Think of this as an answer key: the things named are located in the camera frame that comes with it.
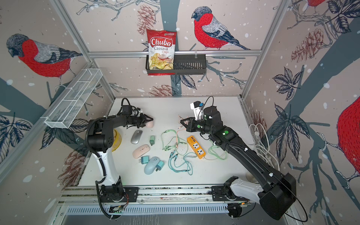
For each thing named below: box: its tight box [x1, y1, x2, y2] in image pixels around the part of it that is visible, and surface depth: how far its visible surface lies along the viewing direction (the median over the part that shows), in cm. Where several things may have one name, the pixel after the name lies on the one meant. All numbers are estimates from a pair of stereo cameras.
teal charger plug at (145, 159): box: [138, 155, 150, 165], surface depth 85 cm
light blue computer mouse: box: [143, 156, 161, 175], surface depth 83 cm
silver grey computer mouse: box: [130, 129, 143, 145], surface depth 98 cm
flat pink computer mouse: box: [132, 144, 151, 159], surface depth 91 cm
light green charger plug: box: [149, 135, 156, 146], surface depth 94 cm
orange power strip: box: [187, 135, 207, 159], surface depth 90 cm
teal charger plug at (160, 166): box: [155, 160, 165, 172], surface depth 83 cm
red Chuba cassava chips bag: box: [146, 29, 177, 76], surface depth 86 cm
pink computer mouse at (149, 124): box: [145, 120, 154, 129], surface depth 100 cm
